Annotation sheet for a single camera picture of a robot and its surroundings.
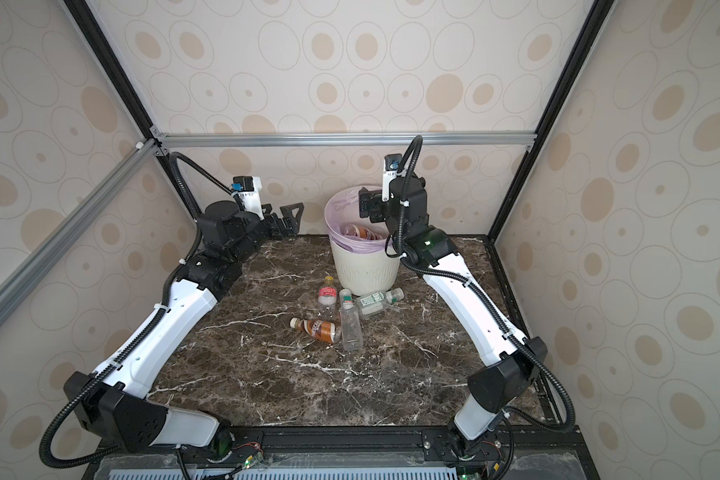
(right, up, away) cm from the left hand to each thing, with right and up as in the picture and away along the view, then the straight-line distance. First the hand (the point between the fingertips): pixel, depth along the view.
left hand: (293, 200), depth 68 cm
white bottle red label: (+15, -5, +23) cm, 28 cm away
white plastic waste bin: (+16, -18, +22) cm, 33 cm away
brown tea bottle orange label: (+4, -35, +21) cm, 41 cm away
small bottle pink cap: (+3, -27, +32) cm, 42 cm away
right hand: (+21, +4, +2) cm, 21 cm away
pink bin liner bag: (+9, +3, +29) cm, 31 cm away
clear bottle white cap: (+12, -33, +27) cm, 45 cm away
